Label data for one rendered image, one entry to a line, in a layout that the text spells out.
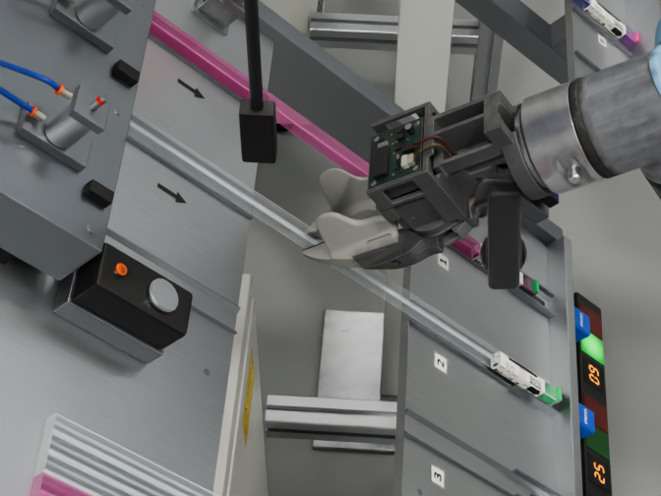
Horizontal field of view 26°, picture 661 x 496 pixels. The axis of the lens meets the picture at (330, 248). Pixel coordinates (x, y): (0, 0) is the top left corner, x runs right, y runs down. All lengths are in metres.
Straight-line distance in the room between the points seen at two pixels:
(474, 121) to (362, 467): 1.14
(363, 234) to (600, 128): 0.21
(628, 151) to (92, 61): 0.37
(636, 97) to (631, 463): 1.22
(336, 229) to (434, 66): 0.57
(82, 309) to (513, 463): 0.46
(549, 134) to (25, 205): 0.37
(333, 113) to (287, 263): 1.04
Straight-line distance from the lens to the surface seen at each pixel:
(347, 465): 2.12
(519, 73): 2.65
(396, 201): 1.06
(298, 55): 1.27
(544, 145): 1.02
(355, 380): 2.19
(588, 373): 1.43
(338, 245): 1.12
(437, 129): 1.06
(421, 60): 1.63
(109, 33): 1.01
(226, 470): 1.41
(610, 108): 1.01
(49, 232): 0.91
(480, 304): 1.31
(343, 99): 1.30
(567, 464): 1.30
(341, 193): 1.14
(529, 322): 1.36
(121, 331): 0.96
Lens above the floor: 1.84
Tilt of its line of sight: 51 degrees down
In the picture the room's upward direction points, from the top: straight up
